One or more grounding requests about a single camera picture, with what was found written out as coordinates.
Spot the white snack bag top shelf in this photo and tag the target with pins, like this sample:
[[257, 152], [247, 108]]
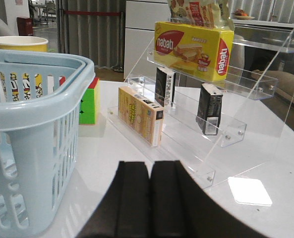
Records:
[[204, 13]]

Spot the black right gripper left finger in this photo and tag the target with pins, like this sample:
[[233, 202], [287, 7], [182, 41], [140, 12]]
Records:
[[124, 210]]

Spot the beige corn snack box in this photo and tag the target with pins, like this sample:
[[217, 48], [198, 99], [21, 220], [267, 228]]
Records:
[[141, 114]]

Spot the colourful rubik cube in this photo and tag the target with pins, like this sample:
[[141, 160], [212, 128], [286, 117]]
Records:
[[90, 104]]

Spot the black tissue pack front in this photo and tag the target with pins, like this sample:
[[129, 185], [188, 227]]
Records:
[[209, 109]]

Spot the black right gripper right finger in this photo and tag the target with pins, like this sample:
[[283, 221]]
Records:
[[181, 209]]

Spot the light blue plastic basket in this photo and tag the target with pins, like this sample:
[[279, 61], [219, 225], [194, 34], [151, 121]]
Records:
[[38, 138]]

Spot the white cabinet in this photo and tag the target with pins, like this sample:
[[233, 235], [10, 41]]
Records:
[[140, 18]]

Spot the plate of fruit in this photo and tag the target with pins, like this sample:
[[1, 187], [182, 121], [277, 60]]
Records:
[[240, 14]]

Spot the black tissue pack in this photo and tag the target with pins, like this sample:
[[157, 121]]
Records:
[[165, 86], [209, 109]]

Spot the clear acrylic right display shelf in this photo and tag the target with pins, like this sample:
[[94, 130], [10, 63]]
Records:
[[248, 133]]

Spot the yellow nabati wafer box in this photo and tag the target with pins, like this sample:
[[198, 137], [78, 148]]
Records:
[[198, 51]]

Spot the yellow popcorn paper cup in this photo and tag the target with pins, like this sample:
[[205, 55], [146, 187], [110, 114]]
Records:
[[20, 44]]

